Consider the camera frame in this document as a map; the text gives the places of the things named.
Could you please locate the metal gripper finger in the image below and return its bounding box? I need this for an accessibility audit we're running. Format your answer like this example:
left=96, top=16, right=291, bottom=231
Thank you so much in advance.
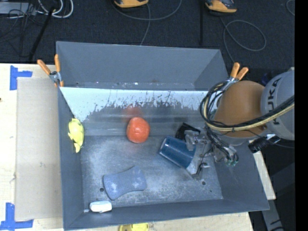
left=184, top=131, right=201, bottom=152
left=190, top=161, right=210, bottom=180

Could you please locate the dark blue ribbed cup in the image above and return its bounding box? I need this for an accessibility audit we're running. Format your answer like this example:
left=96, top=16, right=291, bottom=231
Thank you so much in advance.
left=158, top=135, right=197, bottom=169

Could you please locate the grey metal bin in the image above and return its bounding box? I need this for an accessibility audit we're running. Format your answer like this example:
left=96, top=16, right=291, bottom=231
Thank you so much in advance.
left=55, top=41, right=270, bottom=231

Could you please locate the red-orange toy tomato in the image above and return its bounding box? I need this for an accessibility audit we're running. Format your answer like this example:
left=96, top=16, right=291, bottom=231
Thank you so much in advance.
left=126, top=116, right=151, bottom=144

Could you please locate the grey-blue sponge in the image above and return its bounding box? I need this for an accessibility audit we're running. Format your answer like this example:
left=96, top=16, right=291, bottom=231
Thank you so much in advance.
left=103, top=165, right=148, bottom=201

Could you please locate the small white oblong object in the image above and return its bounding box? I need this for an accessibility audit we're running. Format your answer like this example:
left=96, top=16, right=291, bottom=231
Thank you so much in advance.
left=89, top=200, right=113, bottom=214

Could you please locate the yellow rubber toy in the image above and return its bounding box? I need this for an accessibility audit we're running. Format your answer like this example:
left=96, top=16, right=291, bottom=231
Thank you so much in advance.
left=67, top=118, right=85, bottom=154

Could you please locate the pale brown flat board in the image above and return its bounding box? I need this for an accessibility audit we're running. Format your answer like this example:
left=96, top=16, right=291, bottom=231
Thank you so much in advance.
left=14, top=77, right=64, bottom=222

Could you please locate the black cylinder on white bracket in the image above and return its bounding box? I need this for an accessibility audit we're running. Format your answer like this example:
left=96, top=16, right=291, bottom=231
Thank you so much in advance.
left=247, top=133, right=281, bottom=154

